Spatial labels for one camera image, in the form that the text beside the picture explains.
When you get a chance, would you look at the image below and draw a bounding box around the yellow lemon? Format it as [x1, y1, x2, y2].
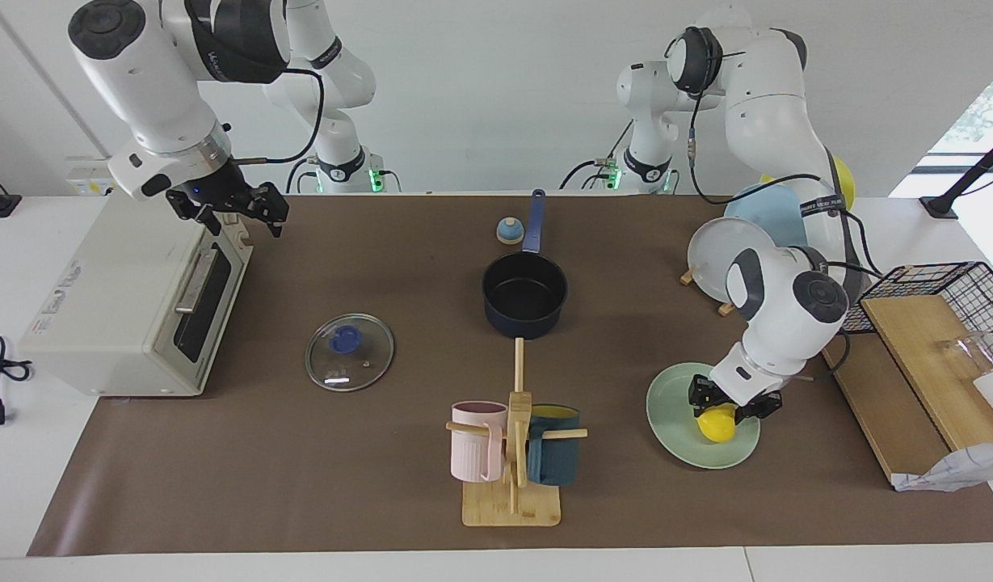
[696, 404, 738, 444]

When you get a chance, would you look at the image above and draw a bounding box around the glass lid blue knob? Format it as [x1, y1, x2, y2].
[305, 313, 396, 393]

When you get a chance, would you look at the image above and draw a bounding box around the green plate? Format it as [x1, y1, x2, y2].
[646, 361, 762, 470]

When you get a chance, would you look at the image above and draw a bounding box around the wooden plate rack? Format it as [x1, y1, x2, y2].
[679, 268, 737, 318]

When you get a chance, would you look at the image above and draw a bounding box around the grey plate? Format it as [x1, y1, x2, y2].
[688, 217, 781, 302]

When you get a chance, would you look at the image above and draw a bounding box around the light blue plate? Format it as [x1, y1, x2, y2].
[724, 183, 820, 250]

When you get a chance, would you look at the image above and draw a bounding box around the yellow plate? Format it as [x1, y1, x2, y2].
[759, 154, 857, 213]

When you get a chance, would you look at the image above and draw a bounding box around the white power strip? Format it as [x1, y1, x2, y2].
[66, 156, 154, 197]

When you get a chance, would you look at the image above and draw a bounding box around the beige toaster oven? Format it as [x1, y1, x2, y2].
[18, 188, 255, 399]

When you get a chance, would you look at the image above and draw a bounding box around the wooden shelf rack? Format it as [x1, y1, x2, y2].
[815, 293, 993, 486]

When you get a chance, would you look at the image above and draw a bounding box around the dark teal mug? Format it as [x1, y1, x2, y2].
[527, 404, 582, 487]

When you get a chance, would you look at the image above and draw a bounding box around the white crumpled cloth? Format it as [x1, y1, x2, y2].
[892, 439, 993, 493]

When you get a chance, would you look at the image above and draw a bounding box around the wooden mug tree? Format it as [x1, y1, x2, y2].
[445, 338, 589, 528]

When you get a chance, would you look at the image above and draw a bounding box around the clear glass cup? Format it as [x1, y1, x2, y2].
[936, 330, 993, 379]

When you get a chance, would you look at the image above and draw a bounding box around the pink mug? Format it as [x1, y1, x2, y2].
[450, 401, 509, 483]

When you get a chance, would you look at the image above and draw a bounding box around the brown table mat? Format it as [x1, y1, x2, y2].
[26, 194, 993, 557]

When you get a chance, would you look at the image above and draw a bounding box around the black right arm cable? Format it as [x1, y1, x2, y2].
[236, 66, 326, 167]

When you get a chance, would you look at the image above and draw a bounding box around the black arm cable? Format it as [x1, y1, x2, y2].
[687, 48, 881, 381]
[236, 66, 326, 167]

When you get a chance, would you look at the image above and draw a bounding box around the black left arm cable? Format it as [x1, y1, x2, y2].
[687, 48, 881, 381]

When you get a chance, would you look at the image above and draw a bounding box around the dark pot blue handle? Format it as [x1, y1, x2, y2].
[481, 188, 570, 340]

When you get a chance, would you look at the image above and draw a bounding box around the black wire basket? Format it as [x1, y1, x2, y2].
[813, 260, 993, 369]

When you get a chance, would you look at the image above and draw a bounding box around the black camera stand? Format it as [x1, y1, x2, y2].
[920, 129, 993, 221]

